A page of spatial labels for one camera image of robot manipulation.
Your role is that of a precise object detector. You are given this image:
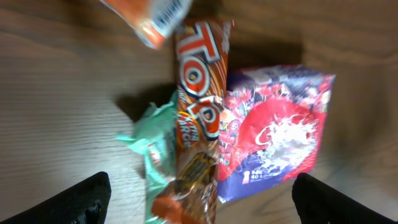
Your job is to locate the teal snack wrapper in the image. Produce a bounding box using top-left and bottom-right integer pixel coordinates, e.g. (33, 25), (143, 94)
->
(117, 92), (178, 224)

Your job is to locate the red purple liners pack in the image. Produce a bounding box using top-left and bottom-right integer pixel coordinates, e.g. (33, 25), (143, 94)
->
(217, 65), (335, 203)

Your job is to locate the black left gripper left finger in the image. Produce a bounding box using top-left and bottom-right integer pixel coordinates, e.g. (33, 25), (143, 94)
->
(1, 172), (111, 224)

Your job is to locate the orange Top chocolate bar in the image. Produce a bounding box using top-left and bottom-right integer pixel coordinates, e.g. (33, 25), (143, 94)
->
(152, 20), (234, 224)

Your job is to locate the small orange snack packet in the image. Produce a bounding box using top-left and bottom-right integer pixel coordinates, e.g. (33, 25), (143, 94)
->
(101, 0), (193, 49)

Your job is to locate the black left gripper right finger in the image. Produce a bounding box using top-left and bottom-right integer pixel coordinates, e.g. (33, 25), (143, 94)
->
(292, 172), (397, 224)

